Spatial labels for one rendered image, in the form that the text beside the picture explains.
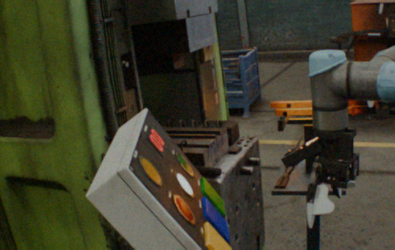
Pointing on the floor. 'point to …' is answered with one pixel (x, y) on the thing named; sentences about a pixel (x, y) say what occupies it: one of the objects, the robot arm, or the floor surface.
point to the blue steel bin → (241, 78)
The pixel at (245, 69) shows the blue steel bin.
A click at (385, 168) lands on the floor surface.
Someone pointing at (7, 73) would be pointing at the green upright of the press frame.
